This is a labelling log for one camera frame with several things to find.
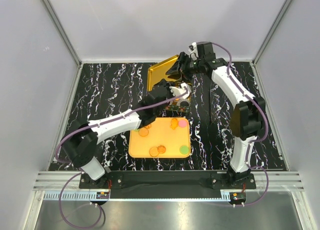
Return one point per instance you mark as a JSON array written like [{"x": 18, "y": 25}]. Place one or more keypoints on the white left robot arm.
[{"x": 80, "y": 145}]

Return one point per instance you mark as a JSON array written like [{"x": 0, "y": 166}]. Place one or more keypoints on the green sandwich cookie right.
[{"x": 184, "y": 150}]

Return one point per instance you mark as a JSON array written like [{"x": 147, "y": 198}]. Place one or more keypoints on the orange swirl butter cookie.
[{"x": 149, "y": 127}]

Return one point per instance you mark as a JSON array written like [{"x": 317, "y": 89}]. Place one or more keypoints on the orange swirl cookie lower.
[{"x": 161, "y": 149}]

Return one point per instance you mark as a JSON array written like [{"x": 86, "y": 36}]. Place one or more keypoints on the gold tin lid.
[{"x": 157, "y": 72}]

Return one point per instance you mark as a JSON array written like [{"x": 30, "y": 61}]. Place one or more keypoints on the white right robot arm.
[{"x": 248, "y": 119}]

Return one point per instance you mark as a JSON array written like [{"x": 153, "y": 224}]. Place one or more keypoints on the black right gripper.
[{"x": 183, "y": 59}]

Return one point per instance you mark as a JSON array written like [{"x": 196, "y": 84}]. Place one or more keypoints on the yellow plastic tray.
[{"x": 160, "y": 134}]

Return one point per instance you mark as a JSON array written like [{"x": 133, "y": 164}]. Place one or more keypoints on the orange chick cookie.
[{"x": 174, "y": 123}]

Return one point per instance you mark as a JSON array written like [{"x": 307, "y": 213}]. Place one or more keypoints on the large round dotted biscuit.
[{"x": 143, "y": 132}]

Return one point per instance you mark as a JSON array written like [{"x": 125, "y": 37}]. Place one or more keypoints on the white paper cupcake liner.
[{"x": 180, "y": 100}]

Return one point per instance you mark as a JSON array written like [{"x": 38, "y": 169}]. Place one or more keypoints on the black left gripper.
[{"x": 167, "y": 85}]

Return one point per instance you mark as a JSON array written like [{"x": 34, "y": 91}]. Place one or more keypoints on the pink sandwich cookie right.
[{"x": 182, "y": 123}]

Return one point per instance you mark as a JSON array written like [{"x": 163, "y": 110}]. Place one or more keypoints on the green christmas cookie tin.
[{"x": 172, "y": 104}]

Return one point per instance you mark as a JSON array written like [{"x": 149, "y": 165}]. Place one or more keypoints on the round dotted biscuit lower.
[{"x": 154, "y": 152}]

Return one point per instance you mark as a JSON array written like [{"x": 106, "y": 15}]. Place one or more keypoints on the black sandwich cookie top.
[{"x": 185, "y": 104}]

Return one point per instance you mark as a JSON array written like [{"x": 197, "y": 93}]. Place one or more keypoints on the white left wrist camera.
[{"x": 182, "y": 91}]

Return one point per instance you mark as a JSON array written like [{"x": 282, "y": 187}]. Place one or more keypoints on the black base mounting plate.
[{"x": 186, "y": 184}]

